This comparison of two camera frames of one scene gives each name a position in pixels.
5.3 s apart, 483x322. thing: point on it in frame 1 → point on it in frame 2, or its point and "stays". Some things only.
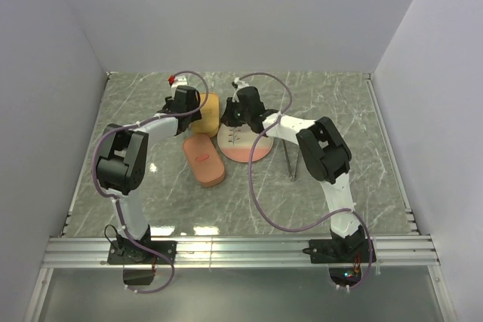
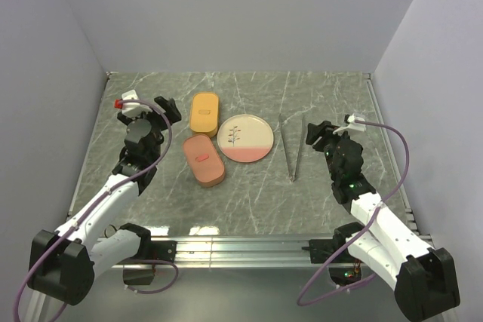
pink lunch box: x=213 y=182 stays
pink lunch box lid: x=204 y=157 stays
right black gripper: x=227 y=117 → x=315 y=131
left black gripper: x=197 y=115 → x=169 y=105
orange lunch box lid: x=209 y=124 stays
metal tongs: x=291 y=177 stays
